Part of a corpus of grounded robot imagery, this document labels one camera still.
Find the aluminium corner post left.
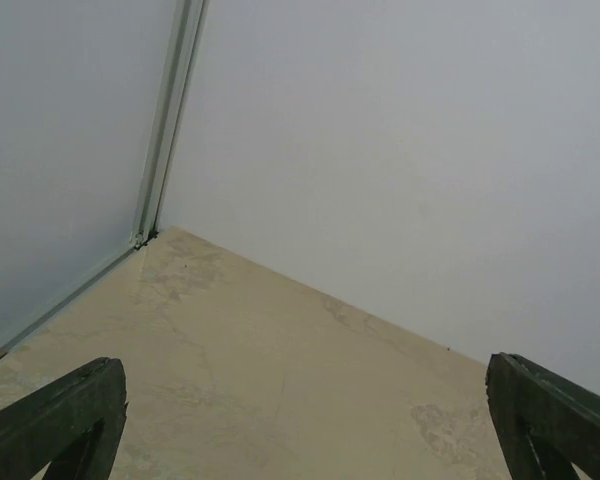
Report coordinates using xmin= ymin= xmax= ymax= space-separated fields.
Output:
xmin=132 ymin=0 xmax=207 ymax=249

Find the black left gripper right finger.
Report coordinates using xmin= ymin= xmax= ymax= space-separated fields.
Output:
xmin=485 ymin=353 xmax=600 ymax=479

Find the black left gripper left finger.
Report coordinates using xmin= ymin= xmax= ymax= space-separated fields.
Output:
xmin=0 ymin=357 xmax=127 ymax=479

